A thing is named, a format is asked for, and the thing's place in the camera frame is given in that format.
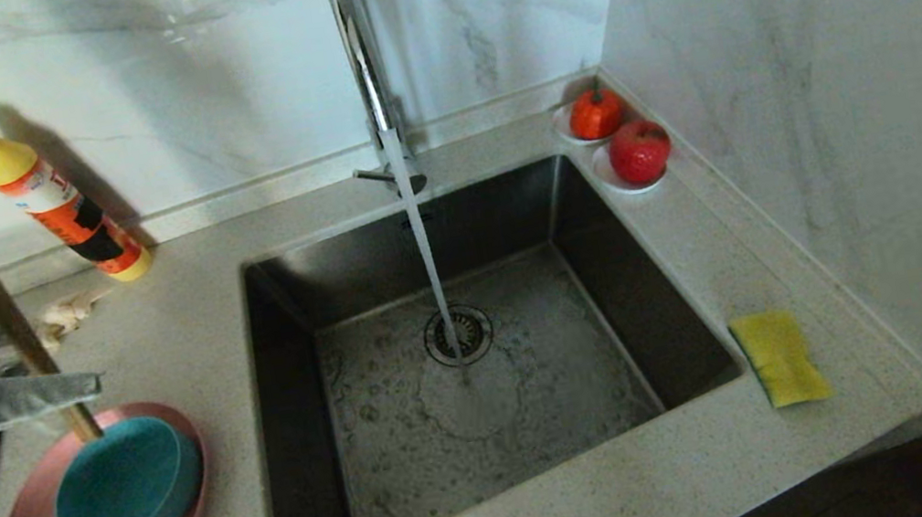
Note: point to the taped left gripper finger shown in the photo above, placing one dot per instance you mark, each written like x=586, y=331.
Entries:
x=30, y=399

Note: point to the crumpled beige tissue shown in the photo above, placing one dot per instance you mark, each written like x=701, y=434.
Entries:
x=67, y=313

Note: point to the chrome kitchen faucet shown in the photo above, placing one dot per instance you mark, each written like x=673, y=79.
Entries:
x=356, y=35

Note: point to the stainless steel sink basin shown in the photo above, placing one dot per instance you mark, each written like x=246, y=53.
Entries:
x=544, y=430

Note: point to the teal bowl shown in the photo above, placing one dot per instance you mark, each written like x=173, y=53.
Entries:
x=122, y=483

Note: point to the yellow and green sponge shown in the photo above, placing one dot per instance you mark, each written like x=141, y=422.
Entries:
x=778, y=356

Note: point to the red tomato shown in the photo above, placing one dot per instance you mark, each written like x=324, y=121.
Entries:
x=595, y=112

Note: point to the red apple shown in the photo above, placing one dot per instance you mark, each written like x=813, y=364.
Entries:
x=640, y=151

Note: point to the round metal drain strainer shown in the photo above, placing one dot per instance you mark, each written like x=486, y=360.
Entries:
x=473, y=335

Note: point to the small white dish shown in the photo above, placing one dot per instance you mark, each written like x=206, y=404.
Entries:
x=562, y=127
x=607, y=178

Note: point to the running tap water stream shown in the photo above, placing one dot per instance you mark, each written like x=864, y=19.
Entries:
x=426, y=255

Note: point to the orange detergent bottle yellow cap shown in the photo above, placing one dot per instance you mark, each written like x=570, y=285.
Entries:
x=43, y=190

